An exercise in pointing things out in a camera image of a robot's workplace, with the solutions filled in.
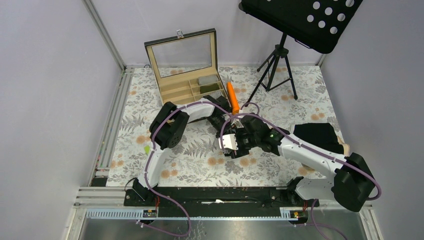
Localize grey rolled cloth in box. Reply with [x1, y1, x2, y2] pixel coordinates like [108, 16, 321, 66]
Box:
[197, 75, 220, 86]

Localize wooden compartment box glass lid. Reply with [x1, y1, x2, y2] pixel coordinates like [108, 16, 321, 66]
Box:
[144, 28, 231, 105]

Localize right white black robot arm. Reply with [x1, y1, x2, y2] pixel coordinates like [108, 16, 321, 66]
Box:
[225, 114, 381, 212]

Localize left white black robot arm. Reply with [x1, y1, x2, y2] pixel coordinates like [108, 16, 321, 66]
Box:
[132, 95, 232, 206]

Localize aluminium frame rails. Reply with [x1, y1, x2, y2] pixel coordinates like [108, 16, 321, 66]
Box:
[73, 0, 374, 220]

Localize grey striped underwear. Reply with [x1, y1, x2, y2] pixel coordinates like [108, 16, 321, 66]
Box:
[209, 91, 223, 99]

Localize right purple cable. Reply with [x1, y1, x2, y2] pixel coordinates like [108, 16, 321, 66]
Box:
[218, 113, 382, 240]

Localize green clip upper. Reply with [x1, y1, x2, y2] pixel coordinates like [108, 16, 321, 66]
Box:
[143, 145, 151, 155]

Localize black underwear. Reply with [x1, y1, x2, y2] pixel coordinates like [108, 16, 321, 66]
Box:
[224, 150, 243, 159]

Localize dark green rolled cloth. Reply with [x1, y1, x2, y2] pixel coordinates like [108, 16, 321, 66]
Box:
[199, 83, 221, 94]

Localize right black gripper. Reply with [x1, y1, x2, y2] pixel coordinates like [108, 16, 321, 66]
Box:
[226, 127, 260, 159]

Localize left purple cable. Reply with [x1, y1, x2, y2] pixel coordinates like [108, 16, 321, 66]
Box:
[135, 101, 261, 237]

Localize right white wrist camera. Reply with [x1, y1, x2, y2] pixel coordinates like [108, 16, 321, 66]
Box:
[218, 133, 238, 154]

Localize black clothing pile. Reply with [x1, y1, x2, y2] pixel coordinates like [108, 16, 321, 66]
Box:
[293, 123, 337, 142]

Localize floral tablecloth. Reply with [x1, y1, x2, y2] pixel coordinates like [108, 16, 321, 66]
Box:
[106, 66, 341, 187]

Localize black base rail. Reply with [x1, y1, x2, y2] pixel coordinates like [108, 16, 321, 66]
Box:
[123, 187, 320, 218]

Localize black music stand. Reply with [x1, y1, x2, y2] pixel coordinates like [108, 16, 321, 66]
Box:
[238, 0, 362, 99]

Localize beige garment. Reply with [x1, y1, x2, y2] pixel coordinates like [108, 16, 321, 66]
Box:
[304, 135, 351, 175]

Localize orange cylinder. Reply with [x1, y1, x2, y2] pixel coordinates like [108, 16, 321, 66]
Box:
[226, 82, 240, 115]

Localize purple cable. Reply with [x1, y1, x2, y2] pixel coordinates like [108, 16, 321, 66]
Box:
[135, 101, 261, 237]
[218, 113, 382, 240]

